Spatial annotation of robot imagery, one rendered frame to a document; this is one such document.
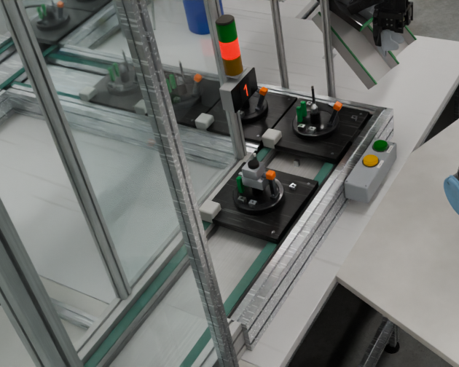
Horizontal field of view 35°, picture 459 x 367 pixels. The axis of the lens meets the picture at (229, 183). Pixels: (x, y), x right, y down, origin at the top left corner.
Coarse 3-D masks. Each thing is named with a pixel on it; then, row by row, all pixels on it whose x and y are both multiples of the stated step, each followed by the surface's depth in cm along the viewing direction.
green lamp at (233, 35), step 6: (216, 24) 182; (234, 24) 182; (216, 30) 184; (222, 30) 182; (228, 30) 182; (234, 30) 183; (222, 36) 183; (228, 36) 183; (234, 36) 184; (222, 42) 185; (228, 42) 184
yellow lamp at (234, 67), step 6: (222, 60) 190; (228, 60) 188; (234, 60) 188; (240, 60) 189; (228, 66) 189; (234, 66) 189; (240, 66) 190; (228, 72) 190; (234, 72) 190; (240, 72) 191
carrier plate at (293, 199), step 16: (288, 176) 202; (224, 192) 201; (288, 192) 197; (304, 192) 196; (224, 208) 196; (288, 208) 192; (224, 224) 192; (240, 224) 190; (256, 224) 189; (272, 224) 188; (288, 224) 188; (272, 240) 185
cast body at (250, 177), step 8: (248, 160) 191; (256, 160) 189; (248, 168) 189; (256, 168) 188; (264, 168) 191; (240, 176) 194; (248, 176) 190; (256, 176) 188; (248, 184) 192; (256, 184) 190; (264, 184) 190
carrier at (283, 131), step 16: (288, 112) 224; (304, 112) 217; (320, 112) 218; (352, 112) 219; (368, 112) 218; (288, 128) 218; (304, 128) 212; (320, 128) 212; (336, 128) 212; (352, 128) 213; (272, 144) 214; (288, 144) 212; (304, 144) 211; (320, 144) 210; (336, 144) 209; (320, 160) 207; (336, 160) 204
